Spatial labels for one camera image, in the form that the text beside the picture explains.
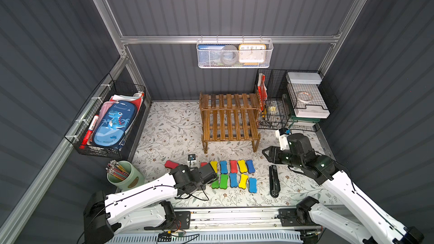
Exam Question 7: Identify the green pencil cup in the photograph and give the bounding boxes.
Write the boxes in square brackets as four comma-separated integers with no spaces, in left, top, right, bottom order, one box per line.
[106,160,145,192]

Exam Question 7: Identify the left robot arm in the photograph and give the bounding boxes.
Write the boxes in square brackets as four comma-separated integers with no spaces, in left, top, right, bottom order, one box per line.
[82,164,218,244]

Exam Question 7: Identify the white wire hanging basket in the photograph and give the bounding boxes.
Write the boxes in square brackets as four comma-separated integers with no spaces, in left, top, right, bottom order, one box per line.
[196,38,274,69]

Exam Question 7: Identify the yellow alarm clock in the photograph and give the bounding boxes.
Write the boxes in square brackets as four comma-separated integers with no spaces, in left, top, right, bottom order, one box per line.
[238,44,267,64]

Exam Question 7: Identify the yellow eraser bottom row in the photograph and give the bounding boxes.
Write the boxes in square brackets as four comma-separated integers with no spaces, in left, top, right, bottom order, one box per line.
[210,161,218,174]
[237,160,248,174]

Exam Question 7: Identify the wooden two-tier shelf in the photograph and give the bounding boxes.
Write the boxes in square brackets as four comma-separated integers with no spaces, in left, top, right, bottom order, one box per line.
[199,93,261,154]

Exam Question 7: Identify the green eraser top row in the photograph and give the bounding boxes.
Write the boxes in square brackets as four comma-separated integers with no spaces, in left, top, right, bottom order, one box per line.
[219,174,229,189]
[211,178,219,189]

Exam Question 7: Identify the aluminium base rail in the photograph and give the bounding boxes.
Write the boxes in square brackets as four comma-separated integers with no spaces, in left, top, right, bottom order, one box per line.
[91,204,384,244]

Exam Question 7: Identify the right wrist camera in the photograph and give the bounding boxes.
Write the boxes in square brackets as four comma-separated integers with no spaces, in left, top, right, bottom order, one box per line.
[275,128,291,151]

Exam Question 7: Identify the black stapler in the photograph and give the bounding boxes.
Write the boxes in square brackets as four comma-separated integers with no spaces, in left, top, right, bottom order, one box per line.
[269,165,281,198]

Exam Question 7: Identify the light blue eraser top row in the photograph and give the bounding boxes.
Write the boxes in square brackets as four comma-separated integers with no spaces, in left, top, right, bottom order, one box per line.
[229,173,238,188]

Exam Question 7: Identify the light blue eraser row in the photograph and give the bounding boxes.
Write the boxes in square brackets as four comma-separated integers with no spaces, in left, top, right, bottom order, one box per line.
[229,173,238,188]
[219,160,228,175]

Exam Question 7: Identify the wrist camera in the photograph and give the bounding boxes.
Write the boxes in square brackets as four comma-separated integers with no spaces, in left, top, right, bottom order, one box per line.
[275,128,291,151]
[188,154,196,162]

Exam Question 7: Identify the light blue eraser bottom row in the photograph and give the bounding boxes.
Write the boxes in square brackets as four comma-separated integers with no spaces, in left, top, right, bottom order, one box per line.
[219,160,228,175]

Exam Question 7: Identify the black wire wall basket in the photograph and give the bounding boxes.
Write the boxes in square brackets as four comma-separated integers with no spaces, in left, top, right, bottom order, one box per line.
[65,77,146,160]

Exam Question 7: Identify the grey tape roll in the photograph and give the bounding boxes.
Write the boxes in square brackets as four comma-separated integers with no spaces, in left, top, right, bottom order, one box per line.
[221,45,238,66]

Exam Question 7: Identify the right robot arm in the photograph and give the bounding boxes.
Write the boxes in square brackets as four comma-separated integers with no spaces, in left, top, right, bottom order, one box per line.
[262,128,425,244]

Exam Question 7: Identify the red marker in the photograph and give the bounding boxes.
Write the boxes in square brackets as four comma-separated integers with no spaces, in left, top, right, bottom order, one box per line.
[79,115,99,149]

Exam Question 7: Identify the yellow eraser row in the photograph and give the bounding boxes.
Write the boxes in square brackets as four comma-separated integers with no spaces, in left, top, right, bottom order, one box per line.
[237,160,248,174]
[210,161,218,174]
[238,174,248,189]

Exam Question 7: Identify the black wire desk organizer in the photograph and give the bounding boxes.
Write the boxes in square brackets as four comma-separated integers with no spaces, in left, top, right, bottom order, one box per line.
[254,69,339,132]

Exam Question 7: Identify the red package in organizer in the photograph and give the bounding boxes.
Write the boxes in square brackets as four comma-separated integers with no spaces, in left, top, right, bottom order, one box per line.
[257,73,267,111]

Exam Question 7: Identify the red eraser top row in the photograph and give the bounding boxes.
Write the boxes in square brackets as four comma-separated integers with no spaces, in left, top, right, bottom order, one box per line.
[165,160,180,169]

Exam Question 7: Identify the blue dinosaur pencil case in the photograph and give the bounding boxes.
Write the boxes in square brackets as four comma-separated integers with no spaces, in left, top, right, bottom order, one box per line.
[92,101,136,148]

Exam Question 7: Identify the blue box in basket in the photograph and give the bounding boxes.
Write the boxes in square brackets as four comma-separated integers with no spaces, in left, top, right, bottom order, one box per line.
[197,44,225,68]

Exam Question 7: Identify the yellow eraser top row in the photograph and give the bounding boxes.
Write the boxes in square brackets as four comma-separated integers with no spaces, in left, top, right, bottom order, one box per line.
[238,174,248,189]

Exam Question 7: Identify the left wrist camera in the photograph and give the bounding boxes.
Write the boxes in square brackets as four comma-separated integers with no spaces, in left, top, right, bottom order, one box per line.
[188,154,196,162]

